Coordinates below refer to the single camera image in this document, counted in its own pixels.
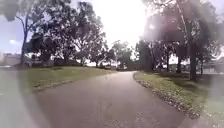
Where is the grey asphalt path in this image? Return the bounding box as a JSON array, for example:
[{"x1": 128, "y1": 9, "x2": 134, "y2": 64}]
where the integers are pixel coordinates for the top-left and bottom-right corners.
[{"x1": 19, "y1": 70, "x2": 204, "y2": 128}]

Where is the grass verge with trees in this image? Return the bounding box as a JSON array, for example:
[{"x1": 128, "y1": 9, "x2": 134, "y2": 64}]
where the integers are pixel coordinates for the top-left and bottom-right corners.
[{"x1": 13, "y1": 65, "x2": 118, "y2": 93}]

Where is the grass verge with leaf litter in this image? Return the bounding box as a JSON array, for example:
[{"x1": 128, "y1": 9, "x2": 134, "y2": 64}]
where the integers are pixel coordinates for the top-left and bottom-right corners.
[{"x1": 133, "y1": 70, "x2": 224, "y2": 120}]

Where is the row of tall trees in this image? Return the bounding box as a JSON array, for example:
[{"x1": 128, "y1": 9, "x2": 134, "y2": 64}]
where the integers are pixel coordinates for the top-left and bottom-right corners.
[{"x1": 134, "y1": 0, "x2": 224, "y2": 83}]

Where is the pale building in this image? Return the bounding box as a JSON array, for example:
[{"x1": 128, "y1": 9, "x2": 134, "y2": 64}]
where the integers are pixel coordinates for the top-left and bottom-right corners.
[{"x1": 0, "y1": 52, "x2": 33, "y2": 68}]

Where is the low building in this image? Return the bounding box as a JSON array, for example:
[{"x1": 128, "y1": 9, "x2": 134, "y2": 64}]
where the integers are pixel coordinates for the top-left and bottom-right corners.
[{"x1": 199, "y1": 58, "x2": 224, "y2": 75}]

